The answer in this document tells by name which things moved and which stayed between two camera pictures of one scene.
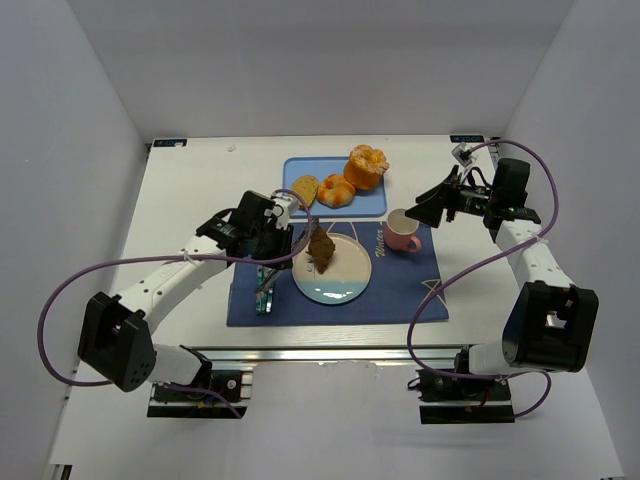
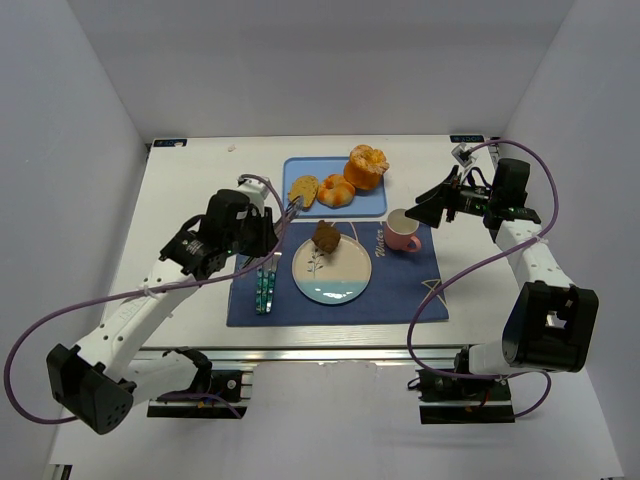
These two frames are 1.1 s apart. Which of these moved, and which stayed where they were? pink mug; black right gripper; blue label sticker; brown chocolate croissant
Moved: brown chocolate croissant
Stayed: pink mug; blue label sticker; black right gripper
